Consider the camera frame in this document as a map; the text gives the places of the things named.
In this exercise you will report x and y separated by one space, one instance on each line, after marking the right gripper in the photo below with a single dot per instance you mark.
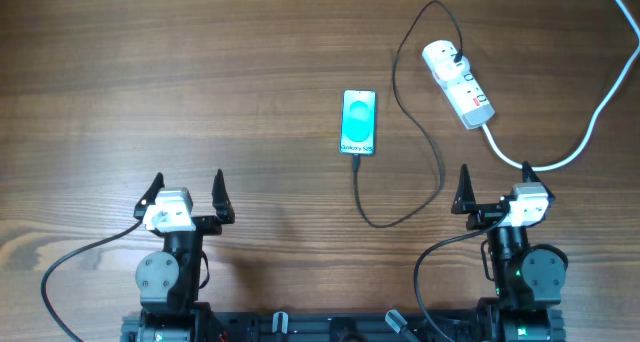
484 214

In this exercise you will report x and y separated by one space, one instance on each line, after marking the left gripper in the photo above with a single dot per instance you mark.
210 225

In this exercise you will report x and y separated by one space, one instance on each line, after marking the Galaxy S25 smartphone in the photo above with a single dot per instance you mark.
358 124

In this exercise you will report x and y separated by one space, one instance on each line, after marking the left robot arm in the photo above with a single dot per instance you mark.
169 280

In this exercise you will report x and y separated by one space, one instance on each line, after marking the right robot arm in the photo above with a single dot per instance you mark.
528 278

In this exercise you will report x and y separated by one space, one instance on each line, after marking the white USB charger plug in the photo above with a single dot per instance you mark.
448 70

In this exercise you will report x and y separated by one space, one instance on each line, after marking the white power strip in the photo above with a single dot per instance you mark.
464 93

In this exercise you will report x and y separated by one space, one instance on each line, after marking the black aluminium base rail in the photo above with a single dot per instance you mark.
458 325

